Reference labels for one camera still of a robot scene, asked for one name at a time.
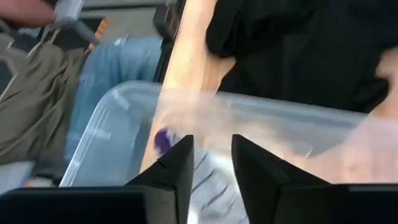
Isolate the white grey-striped sock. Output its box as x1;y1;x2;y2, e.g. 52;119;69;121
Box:
154;127;251;224

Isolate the clear plastic bin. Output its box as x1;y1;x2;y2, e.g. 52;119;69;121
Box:
58;80;398;224

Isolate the person's hand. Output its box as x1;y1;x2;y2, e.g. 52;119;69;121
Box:
0;0;57;29

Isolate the black cloth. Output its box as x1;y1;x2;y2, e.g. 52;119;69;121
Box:
205;0;398;113

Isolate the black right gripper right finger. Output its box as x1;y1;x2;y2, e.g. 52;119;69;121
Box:
231;134;331;224

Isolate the white handheld device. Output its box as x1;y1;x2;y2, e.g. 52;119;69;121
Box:
52;0;86;22

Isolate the person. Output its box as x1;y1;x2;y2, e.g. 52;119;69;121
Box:
0;18;164;184

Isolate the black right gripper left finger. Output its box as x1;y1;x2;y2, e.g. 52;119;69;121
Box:
124;134;195;224

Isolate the black table frame bar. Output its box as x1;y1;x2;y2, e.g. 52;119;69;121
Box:
151;0;187;83

